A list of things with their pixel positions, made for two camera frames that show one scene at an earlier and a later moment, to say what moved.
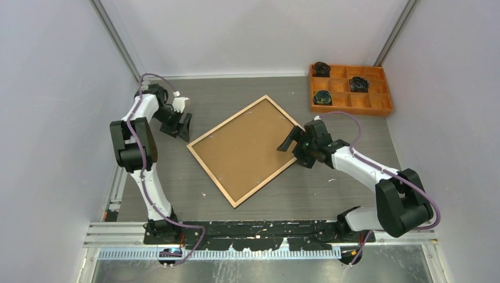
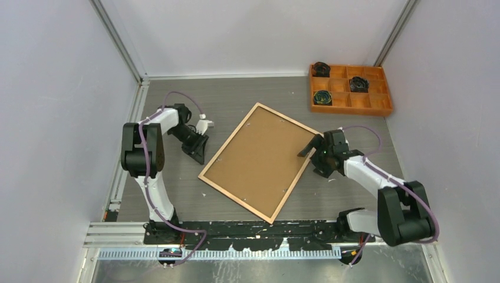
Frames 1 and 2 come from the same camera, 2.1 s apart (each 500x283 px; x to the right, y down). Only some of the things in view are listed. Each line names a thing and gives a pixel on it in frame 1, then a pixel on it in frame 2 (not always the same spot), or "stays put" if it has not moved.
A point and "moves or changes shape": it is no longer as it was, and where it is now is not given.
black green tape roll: (322, 97) stays put
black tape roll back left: (321, 69) stays put
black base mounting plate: (305, 235) stays put
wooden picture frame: (211, 178) → (237, 198)
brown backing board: (243, 154) moves or changes shape
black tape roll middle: (358, 84) stays put
